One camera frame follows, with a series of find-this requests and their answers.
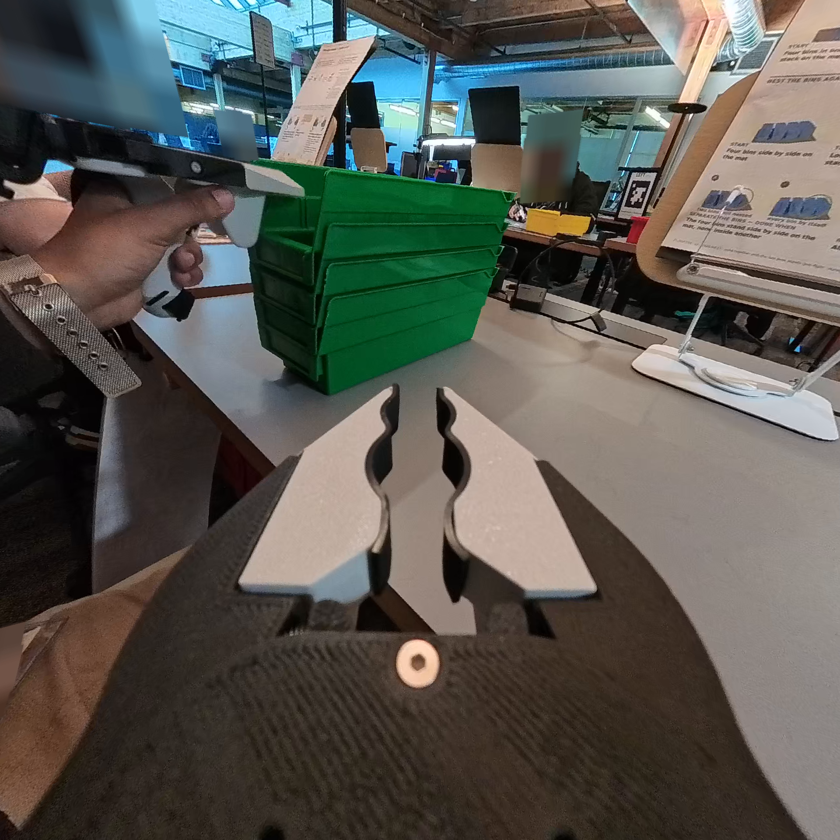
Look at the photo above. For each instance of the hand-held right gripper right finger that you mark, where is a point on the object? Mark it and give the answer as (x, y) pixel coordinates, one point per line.
(518, 525)

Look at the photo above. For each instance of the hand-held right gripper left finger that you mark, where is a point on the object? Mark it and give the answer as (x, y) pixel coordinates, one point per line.
(315, 525)

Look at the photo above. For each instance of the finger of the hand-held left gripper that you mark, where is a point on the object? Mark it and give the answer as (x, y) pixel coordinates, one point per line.
(269, 180)

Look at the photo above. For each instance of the person's left hand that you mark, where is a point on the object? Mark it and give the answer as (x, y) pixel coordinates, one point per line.
(111, 256)

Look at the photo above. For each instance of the wooden stand with black panel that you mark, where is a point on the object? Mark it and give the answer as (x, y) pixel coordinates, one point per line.
(367, 131)
(495, 144)

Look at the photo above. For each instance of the beige instruction sheet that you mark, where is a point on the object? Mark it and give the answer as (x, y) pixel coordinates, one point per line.
(328, 85)

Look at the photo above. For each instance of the black power adapter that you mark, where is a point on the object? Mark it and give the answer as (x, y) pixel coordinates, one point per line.
(528, 296)

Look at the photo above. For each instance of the large yellow bin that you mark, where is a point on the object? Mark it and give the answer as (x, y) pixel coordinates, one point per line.
(554, 222)

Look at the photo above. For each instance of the long wooden table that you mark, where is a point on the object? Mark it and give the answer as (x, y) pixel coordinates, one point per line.
(577, 241)

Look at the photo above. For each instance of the person's tan trouser leg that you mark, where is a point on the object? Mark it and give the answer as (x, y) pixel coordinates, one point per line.
(72, 689)

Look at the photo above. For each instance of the red bin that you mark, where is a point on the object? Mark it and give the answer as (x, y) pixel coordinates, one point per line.
(640, 229)

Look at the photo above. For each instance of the black and white tag sign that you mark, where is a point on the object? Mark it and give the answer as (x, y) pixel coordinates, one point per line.
(640, 193)

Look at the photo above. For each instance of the black floor lamp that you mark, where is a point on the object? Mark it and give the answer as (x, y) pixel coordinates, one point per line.
(687, 108)

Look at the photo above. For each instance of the silver ventilation duct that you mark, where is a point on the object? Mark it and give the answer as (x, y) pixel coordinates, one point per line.
(695, 26)

